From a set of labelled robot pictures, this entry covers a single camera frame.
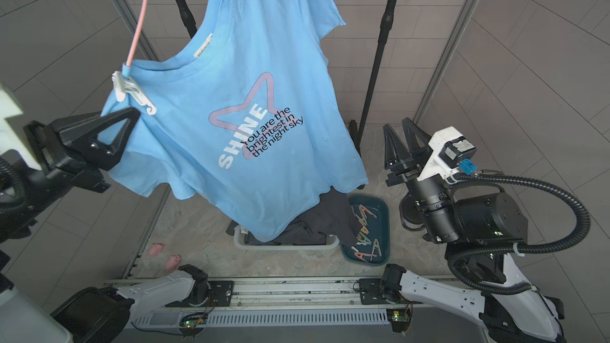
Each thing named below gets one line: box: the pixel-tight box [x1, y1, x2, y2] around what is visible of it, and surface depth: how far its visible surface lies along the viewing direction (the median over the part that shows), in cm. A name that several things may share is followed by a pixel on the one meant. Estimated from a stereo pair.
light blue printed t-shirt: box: [101, 0, 369, 243], surface depth 44 cm
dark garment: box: [247, 187, 363, 248], surface depth 74 cm
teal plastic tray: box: [340, 194, 390, 266], surface depth 83 cm
